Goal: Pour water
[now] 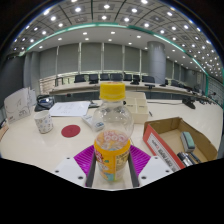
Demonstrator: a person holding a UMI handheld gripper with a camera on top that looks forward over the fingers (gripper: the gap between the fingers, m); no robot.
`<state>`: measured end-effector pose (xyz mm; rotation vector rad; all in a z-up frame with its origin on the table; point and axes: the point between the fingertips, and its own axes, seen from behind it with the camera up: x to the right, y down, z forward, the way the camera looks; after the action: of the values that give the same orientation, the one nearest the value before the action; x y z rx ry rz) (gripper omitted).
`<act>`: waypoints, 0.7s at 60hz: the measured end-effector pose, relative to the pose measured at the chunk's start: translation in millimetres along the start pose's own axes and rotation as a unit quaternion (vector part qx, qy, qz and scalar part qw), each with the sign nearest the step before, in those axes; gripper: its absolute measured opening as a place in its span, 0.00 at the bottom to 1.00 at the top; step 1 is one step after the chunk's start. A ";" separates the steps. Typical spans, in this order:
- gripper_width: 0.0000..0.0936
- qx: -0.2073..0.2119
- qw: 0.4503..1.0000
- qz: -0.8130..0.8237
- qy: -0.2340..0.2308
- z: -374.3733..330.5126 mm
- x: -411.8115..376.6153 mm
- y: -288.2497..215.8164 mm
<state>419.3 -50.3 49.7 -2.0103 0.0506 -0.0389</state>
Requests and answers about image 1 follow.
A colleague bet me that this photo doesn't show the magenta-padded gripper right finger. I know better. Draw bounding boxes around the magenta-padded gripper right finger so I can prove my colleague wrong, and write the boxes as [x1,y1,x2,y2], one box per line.
[127,144,174,188]

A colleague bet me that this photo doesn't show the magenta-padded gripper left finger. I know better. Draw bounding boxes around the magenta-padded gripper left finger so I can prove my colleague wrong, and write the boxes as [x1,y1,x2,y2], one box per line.
[53,144,98,188]

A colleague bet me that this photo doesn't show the clear yellow-capped drink bottle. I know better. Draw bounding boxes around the clear yellow-capped drink bottle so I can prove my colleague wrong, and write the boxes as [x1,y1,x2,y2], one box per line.
[91,82,135,183]

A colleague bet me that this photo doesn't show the open brown cardboard box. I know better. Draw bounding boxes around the open brown cardboard box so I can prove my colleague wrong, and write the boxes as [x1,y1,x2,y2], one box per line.
[142,116,218,171]

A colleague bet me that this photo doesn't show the flat round red coaster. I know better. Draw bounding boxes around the flat round red coaster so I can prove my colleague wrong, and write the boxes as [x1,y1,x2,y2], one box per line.
[60,124,81,138]

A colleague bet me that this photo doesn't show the grey green board eraser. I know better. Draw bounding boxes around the grey green board eraser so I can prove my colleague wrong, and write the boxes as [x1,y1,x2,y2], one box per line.
[180,131,196,153]

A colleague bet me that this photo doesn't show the white remote control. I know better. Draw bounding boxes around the white remote control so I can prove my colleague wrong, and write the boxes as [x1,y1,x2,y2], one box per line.
[81,114,105,132]

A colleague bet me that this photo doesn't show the white patterned paper cup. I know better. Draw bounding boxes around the white patterned paper cup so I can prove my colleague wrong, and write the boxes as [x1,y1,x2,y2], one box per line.
[33,110,54,135]

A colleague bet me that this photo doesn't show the white plastic organizer tray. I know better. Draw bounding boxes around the white plastic organizer tray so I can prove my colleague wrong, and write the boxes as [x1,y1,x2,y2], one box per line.
[123,91,150,124]

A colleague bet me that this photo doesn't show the black desk phone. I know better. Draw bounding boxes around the black desk phone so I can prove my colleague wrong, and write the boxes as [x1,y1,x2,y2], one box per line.
[34,94,56,113]

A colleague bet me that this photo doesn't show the black desk microphone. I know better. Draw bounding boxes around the black desk microphone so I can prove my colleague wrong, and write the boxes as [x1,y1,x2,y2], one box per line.
[181,96,198,110]

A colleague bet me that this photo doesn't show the flat brown cardboard sheet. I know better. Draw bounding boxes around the flat brown cardboard sheet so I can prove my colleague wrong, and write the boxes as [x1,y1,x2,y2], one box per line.
[0,121,9,141]

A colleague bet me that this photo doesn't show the long curved conference desk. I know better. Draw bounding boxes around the long curved conference desk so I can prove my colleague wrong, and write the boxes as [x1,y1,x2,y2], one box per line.
[49,79,214,105]

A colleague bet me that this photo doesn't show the white cardboard box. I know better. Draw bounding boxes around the white cardboard box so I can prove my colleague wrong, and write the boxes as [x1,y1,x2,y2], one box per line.
[3,87,38,125]

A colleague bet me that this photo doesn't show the row of black office chairs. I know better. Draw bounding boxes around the row of black office chairs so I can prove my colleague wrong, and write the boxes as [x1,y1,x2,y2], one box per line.
[73,73,208,96]

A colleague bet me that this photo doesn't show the group of ceiling lights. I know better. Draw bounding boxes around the group of ceiling lights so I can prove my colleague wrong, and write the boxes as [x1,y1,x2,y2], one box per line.
[13,0,224,78]

